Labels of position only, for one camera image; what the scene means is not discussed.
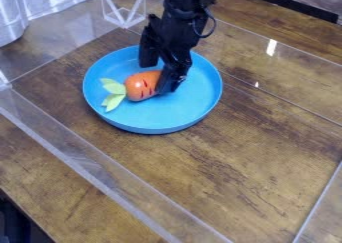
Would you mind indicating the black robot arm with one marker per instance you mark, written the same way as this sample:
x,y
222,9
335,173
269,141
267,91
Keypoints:
x,y
188,5

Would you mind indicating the blue round tray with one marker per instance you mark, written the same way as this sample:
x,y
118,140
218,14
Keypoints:
x,y
162,114

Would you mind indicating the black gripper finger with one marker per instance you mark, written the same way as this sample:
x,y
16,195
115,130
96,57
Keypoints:
x,y
174,74
148,53

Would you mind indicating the white patterned curtain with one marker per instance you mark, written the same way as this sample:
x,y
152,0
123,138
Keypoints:
x,y
19,12

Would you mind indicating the orange toy carrot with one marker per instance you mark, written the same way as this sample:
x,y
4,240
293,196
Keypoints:
x,y
136,88

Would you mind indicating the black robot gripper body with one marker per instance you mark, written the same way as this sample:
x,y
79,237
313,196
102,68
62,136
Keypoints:
x,y
178,31

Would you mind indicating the clear acrylic enclosure wall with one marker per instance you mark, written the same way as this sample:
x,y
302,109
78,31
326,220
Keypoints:
x,y
251,176

